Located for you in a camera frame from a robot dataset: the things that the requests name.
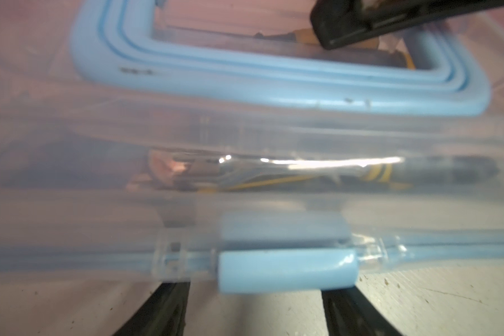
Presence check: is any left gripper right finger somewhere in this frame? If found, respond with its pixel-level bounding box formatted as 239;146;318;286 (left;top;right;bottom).
321;286;403;336

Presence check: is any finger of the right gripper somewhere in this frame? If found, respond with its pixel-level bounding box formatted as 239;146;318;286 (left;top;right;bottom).
309;0;504;37

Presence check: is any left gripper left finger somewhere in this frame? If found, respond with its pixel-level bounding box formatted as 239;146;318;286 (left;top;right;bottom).
113;282;190;336

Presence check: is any small yellow handle screwdriver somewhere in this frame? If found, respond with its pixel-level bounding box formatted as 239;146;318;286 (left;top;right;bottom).
253;28;416;70

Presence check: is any large yellow black utility knife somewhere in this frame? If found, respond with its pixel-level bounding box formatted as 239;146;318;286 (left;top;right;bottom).
146;148;499;193

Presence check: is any light blue plastic tool box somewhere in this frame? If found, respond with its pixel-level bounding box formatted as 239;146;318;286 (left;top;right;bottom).
0;1;504;293

